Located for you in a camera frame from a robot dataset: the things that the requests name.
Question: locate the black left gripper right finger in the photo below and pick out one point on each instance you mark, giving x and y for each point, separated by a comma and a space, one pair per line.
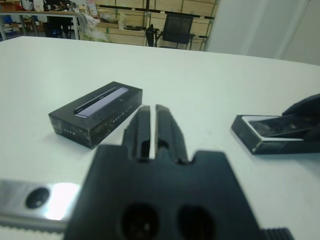
167, 130

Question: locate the person with black hair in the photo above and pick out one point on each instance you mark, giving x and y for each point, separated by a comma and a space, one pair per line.
53, 3

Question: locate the yellowish plastic sack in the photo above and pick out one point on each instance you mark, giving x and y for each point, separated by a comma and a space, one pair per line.
93, 32

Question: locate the black box base white insert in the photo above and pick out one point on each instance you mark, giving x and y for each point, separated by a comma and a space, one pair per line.
246, 137

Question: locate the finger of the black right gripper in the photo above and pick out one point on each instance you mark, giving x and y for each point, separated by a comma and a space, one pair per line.
313, 140
307, 107

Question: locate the pink white carton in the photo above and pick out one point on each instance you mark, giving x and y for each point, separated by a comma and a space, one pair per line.
91, 7

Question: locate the black box lid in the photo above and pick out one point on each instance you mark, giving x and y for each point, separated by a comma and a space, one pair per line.
70, 125

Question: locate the black slim camera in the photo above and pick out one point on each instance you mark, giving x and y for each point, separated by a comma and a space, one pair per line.
275, 125

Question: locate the white frame desk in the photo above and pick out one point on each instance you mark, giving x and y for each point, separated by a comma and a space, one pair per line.
37, 12

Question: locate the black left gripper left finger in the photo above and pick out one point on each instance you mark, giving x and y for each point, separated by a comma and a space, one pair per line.
142, 130

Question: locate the black mesh office chair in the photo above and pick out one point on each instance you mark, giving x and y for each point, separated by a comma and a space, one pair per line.
178, 26

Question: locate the white printed carton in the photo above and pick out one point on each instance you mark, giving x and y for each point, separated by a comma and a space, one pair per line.
38, 5

